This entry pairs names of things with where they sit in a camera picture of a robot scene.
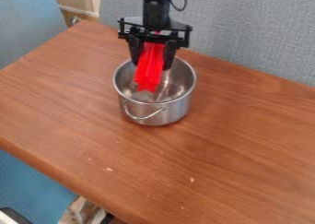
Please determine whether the dark object bottom left corner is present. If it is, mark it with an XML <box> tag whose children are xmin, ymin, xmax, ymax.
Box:
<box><xmin>0</xmin><ymin>207</ymin><xmax>31</xmax><ymax>224</ymax></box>

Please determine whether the black cable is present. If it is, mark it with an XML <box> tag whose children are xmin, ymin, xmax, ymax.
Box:
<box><xmin>168</xmin><ymin>0</ymin><xmax>188</xmax><ymax>12</ymax></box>

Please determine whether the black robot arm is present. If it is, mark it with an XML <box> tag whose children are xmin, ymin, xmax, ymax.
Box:
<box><xmin>117</xmin><ymin>0</ymin><xmax>192</xmax><ymax>70</ymax></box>

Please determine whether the wooden table leg frame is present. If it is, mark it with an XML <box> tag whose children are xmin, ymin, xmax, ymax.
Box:
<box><xmin>57</xmin><ymin>196</ymin><xmax>105</xmax><ymax>224</ymax></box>

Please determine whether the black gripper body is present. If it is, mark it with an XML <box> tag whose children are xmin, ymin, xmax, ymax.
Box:
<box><xmin>117</xmin><ymin>17</ymin><xmax>192</xmax><ymax>48</ymax></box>

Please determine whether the red plastic cross-shaped bar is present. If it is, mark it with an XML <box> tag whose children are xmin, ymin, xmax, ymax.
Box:
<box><xmin>133</xmin><ymin>41</ymin><xmax>165</xmax><ymax>93</ymax></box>

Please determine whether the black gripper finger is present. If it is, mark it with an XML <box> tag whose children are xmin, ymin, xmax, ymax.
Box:
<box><xmin>126</xmin><ymin>35</ymin><xmax>144</xmax><ymax>65</ymax></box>
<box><xmin>164</xmin><ymin>40</ymin><xmax>177</xmax><ymax>70</ymax></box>

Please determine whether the stainless steel pot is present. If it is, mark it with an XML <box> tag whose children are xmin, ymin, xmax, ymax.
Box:
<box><xmin>113</xmin><ymin>57</ymin><xmax>197</xmax><ymax>126</ymax></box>

